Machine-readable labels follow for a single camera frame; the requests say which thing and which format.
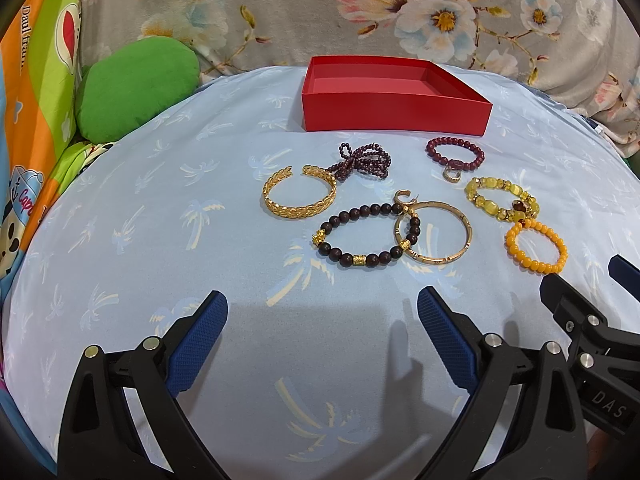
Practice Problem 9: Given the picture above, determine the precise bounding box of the red cardboard box tray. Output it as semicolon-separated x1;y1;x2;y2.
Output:
302;55;492;136

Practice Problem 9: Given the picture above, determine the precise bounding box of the small gold hoop earring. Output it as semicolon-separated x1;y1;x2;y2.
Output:
394;190;413;207

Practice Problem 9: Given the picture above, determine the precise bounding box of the dark brown bead bracelet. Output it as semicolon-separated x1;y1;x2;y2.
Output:
311;202;422;268

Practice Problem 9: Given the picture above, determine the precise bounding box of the thin gold bangle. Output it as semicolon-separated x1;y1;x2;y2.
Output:
394;197;473;266

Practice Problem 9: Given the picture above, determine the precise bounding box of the yellow cat-eye bead bracelet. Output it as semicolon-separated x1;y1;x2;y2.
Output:
463;175;542;224

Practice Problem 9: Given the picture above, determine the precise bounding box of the gold braided cuff bracelet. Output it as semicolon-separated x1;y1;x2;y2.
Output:
261;164;340;220

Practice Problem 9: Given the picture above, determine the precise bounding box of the dark red bead bracelet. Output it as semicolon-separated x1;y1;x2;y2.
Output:
425;135;487;172

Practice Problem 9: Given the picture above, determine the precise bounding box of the orange bead bracelet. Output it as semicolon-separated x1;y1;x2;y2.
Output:
504;218;570;276

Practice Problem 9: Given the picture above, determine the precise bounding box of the dark purple bead strand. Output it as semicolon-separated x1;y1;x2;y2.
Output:
326;143;392;182

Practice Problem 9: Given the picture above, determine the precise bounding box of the colourful cartoon bedsheet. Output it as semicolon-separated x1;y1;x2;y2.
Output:
0;0;120;321

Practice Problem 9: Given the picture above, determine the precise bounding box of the grey floral blanket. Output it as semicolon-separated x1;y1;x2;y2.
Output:
80;0;639;157

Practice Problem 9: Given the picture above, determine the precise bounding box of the green cushion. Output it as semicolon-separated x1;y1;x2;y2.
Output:
75;36;200;144

